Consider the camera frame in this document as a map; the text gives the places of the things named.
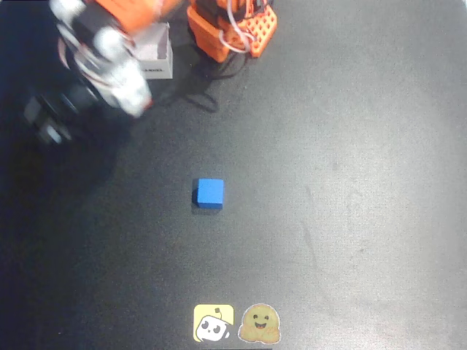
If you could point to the orange and white robot arm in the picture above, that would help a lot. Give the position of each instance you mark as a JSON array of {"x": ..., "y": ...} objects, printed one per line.
[{"x": 120, "y": 14}]

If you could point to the white cardboard box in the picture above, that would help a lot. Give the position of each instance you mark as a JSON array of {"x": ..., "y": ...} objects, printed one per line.
[{"x": 157, "y": 67}]

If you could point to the blue cube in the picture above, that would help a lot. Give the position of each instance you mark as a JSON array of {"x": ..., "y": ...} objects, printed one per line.
[{"x": 209, "y": 193}]

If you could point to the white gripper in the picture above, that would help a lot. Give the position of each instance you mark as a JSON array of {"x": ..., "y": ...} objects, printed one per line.
[{"x": 44, "y": 117}]

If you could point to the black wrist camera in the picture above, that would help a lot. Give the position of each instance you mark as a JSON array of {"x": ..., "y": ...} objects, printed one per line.
[{"x": 54, "y": 109}]

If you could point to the yellow robot face sticker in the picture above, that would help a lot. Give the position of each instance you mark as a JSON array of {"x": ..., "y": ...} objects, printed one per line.
[{"x": 213, "y": 322}]

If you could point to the orange robot base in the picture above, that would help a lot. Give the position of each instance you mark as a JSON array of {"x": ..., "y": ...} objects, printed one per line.
[{"x": 208, "y": 33}]

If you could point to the hugging face emoji sticker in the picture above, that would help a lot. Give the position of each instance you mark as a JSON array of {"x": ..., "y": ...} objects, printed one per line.
[{"x": 259, "y": 323}]

